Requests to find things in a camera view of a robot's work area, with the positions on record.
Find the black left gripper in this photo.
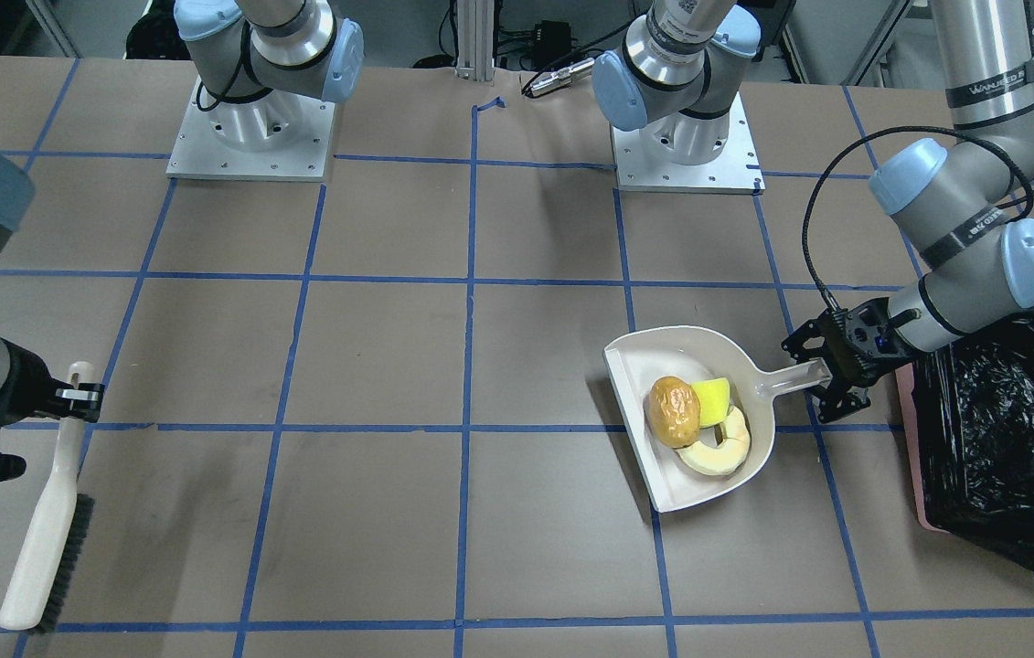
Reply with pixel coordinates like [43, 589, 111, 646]
[781, 305, 915, 422]

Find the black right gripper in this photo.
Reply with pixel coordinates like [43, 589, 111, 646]
[0, 353, 107, 482]

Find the yellow green sponge piece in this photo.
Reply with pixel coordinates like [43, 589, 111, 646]
[691, 377, 732, 428]

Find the beige hand brush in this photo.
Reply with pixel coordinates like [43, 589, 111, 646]
[0, 361, 97, 634]

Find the pale melon slice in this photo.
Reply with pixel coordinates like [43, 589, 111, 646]
[676, 407, 752, 476]

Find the brown potato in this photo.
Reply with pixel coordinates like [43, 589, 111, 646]
[645, 376, 701, 450]

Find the beige plastic dustpan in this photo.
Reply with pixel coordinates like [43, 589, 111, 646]
[604, 326, 830, 514]

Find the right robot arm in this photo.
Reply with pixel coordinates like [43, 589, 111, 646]
[0, 1, 365, 482]

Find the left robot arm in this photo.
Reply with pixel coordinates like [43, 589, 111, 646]
[592, 1, 1034, 422]

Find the pink bin with black bag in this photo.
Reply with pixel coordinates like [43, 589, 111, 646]
[894, 308, 1034, 571]

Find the silver connector plug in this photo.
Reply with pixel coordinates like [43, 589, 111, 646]
[521, 58, 595, 99]

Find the black power adapter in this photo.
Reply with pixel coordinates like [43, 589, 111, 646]
[529, 20, 572, 61]

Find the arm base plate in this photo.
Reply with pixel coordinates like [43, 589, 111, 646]
[610, 93, 766, 195]
[166, 80, 340, 183]

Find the black braided cable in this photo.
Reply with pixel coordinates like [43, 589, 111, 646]
[801, 82, 1034, 316]

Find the aluminium frame post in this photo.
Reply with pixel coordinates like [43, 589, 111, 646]
[453, 0, 496, 86]

